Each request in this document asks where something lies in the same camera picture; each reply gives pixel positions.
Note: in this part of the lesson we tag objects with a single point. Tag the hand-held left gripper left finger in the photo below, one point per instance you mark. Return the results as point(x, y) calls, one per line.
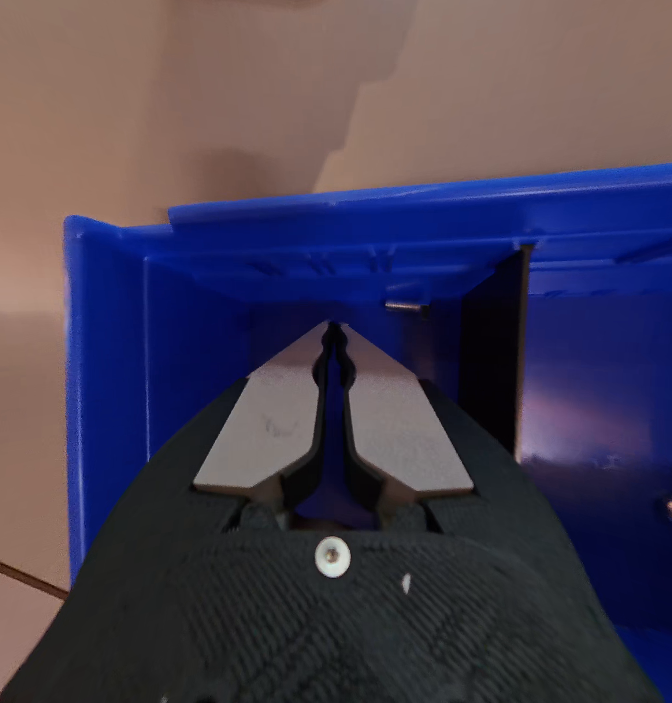
point(259, 428)

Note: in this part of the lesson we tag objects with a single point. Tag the black bin divider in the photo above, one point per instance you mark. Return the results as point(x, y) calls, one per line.
point(495, 357)

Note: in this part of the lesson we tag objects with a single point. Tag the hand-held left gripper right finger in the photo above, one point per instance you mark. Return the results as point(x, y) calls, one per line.
point(407, 434)

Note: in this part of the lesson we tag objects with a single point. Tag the blue divided plastic bin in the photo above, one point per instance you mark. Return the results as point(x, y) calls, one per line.
point(204, 247)

